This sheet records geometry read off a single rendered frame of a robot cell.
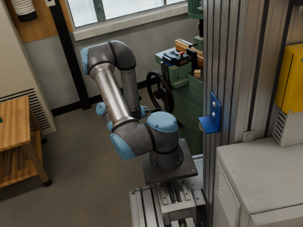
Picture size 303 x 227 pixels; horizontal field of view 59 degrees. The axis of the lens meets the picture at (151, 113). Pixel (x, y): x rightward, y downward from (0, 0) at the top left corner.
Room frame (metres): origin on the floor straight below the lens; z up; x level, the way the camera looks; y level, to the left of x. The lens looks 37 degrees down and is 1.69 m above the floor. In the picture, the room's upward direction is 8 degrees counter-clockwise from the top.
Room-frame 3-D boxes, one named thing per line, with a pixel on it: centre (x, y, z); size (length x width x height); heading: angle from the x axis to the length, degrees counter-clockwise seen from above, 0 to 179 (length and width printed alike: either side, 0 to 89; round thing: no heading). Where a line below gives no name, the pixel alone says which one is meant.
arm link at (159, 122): (0.82, -0.03, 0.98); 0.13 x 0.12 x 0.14; 109
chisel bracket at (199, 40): (1.53, -0.39, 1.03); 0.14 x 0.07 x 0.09; 116
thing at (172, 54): (1.45, -0.19, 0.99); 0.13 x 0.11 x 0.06; 26
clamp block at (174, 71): (1.46, -0.19, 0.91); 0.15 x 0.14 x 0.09; 26
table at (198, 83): (1.50, -0.26, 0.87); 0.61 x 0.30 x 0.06; 26
